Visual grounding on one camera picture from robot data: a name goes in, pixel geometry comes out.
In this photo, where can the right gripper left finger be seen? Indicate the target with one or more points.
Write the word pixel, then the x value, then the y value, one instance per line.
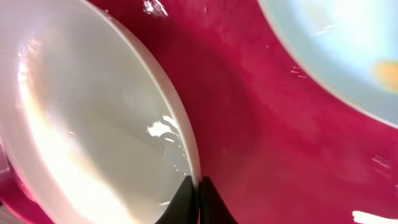
pixel 183 208

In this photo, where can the red plastic tray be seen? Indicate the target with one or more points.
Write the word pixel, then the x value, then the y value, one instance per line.
pixel 278 148

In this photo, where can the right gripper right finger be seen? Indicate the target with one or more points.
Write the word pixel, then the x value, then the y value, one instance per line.
pixel 213 210

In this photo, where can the light blue plate top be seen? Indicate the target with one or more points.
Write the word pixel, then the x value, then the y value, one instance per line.
pixel 349 47

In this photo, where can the white plate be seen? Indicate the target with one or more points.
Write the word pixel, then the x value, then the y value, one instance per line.
pixel 90 121

